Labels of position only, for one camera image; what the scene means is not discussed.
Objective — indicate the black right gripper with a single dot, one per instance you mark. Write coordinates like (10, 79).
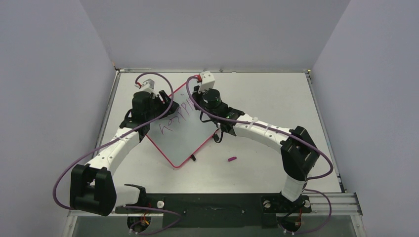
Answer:
(196, 94)

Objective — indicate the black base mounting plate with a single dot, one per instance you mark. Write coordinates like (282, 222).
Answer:
(227, 210)

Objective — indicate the pink framed whiteboard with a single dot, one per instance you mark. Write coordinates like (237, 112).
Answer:
(180, 135)

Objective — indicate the aluminium front rail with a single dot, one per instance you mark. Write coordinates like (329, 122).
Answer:
(345, 204)

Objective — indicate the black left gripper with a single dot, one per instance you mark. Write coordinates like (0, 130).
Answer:
(165, 106)

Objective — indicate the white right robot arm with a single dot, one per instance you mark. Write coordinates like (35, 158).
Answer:
(296, 147)

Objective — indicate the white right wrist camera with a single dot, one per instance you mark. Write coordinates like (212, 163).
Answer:
(207, 81)

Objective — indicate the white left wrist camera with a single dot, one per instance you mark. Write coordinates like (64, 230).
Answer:
(146, 86)

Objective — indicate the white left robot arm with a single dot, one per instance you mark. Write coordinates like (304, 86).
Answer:
(92, 187)

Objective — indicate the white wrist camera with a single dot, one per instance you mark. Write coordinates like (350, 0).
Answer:
(146, 86)
(207, 81)

